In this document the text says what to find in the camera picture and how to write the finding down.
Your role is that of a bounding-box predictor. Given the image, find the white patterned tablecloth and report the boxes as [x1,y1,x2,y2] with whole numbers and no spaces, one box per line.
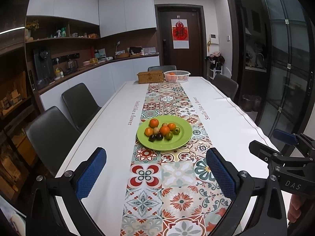
[55,76,296,236]

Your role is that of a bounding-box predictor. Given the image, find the metal pot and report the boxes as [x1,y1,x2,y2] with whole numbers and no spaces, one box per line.
[242,94,262,112]

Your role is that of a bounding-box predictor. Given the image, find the glass sliding door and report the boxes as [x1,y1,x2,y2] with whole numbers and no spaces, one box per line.
[256,0,315,153]

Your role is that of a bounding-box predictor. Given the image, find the green plate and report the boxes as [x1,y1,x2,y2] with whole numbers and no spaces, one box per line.
[136,115,193,151]

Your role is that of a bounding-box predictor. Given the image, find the white rack with clothes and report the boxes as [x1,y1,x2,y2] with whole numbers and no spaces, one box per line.
[205,52,225,79]

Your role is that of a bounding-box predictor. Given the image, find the glass kettle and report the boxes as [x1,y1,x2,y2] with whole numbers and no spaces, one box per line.
[66,57,79,70]

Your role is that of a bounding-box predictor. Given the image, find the person's right hand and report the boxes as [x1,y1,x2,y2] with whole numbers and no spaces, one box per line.
[287,194,306,224]

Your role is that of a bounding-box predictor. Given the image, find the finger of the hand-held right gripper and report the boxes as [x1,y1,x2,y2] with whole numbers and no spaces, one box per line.
[248,140,315,170]
[272,128,315,157]

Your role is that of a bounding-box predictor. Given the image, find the wicker box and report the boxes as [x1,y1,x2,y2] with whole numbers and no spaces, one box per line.
[137,70,164,84]

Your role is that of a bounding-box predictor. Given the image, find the white cabinet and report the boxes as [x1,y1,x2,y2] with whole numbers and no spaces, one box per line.
[26,0,158,38]
[37,54,160,111]

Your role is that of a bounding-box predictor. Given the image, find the kitchen faucet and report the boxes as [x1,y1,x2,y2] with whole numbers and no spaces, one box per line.
[255,53,266,68]

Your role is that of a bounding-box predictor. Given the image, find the black water dispenser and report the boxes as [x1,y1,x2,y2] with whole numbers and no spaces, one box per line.
[33,48,55,90]

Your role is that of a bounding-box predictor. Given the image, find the wooden open shelf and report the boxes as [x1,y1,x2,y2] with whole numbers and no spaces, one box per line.
[0,44,41,202]

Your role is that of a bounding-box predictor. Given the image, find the yellow flowers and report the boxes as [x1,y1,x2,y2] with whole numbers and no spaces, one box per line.
[26,20,40,32]

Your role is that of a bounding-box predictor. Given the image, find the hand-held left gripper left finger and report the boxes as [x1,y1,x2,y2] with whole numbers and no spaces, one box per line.
[26,147,107,236]

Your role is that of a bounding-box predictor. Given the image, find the dark wooden door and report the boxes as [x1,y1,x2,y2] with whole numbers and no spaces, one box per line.
[155,4,206,78]

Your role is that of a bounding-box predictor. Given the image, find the white lower cabinet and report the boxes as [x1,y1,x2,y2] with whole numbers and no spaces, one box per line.
[37,54,160,111]

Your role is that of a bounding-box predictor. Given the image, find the white upper cabinet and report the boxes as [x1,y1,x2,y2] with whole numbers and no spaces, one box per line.
[26,0,158,38]

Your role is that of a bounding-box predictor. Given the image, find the dark grey chair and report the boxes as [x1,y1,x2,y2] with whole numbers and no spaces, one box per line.
[26,106,80,177]
[212,74,239,101]
[61,83,102,132]
[148,65,177,72]

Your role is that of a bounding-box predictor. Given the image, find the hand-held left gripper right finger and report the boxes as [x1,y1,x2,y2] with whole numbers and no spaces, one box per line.
[206,148,288,236]

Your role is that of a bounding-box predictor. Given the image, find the red and white wall poster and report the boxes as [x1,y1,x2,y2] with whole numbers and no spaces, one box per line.
[171,18,189,49]

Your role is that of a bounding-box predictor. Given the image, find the white plastic basket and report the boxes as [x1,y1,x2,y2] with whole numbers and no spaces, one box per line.
[164,70,191,83]

